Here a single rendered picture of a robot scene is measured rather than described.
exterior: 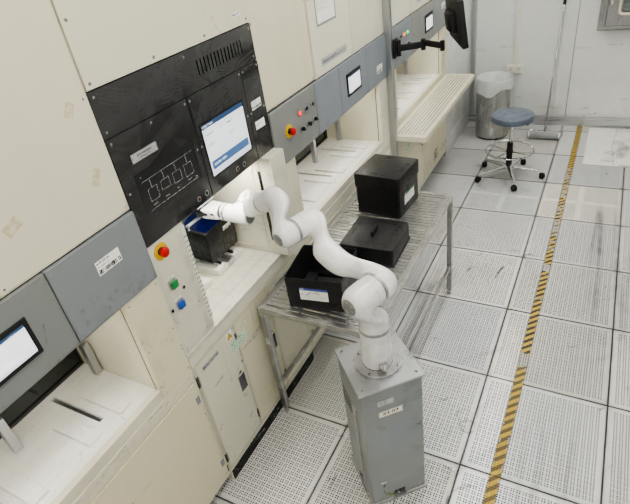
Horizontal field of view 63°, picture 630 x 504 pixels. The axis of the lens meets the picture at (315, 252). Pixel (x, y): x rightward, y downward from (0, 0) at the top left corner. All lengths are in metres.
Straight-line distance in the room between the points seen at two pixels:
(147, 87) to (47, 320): 0.80
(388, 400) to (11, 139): 1.54
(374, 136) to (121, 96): 2.32
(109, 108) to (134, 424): 1.12
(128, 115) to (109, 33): 0.24
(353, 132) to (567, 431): 2.32
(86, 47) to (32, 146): 0.34
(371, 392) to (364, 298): 0.41
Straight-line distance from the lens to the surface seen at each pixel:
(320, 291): 2.34
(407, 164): 3.07
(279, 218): 1.99
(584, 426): 3.03
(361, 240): 2.67
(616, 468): 2.92
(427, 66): 5.13
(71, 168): 1.68
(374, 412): 2.15
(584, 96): 6.21
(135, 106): 1.84
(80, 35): 1.72
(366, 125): 3.78
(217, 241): 2.56
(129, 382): 2.25
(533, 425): 2.97
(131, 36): 1.85
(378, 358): 2.06
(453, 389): 3.07
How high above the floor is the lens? 2.32
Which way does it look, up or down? 34 degrees down
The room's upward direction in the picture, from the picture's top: 9 degrees counter-clockwise
